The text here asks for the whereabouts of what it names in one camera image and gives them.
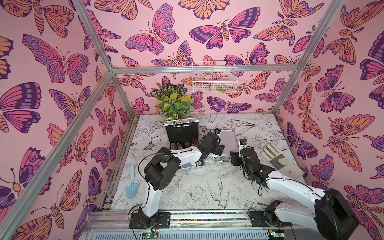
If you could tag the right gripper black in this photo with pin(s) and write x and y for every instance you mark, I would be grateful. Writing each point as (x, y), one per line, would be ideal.
(237, 157)

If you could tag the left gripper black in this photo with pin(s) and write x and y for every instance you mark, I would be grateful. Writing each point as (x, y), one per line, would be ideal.
(217, 148)

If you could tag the silver poker case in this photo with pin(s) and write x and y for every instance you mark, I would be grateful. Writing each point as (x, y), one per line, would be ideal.
(182, 134)
(228, 139)

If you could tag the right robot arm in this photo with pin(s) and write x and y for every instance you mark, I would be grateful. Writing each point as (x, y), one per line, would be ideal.
(324, 211)

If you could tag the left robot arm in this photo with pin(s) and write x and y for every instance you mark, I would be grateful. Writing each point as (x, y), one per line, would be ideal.
(160, 171)

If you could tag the potted green plant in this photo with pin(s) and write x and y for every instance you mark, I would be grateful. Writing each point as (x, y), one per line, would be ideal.
(173, 103)

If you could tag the green ball in basket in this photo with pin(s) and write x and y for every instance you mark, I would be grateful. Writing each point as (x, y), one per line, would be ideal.
(221, 88)

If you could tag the light blue garden trowel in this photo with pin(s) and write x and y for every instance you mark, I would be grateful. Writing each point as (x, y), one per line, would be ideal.
(132, 188)

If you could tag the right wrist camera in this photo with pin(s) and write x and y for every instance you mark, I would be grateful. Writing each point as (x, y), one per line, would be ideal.
(243, 143)

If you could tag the white wire basket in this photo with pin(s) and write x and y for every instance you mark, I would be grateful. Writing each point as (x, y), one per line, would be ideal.
(206, 78)

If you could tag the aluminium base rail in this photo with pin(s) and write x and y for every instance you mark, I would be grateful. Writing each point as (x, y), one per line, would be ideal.
(194, 225)

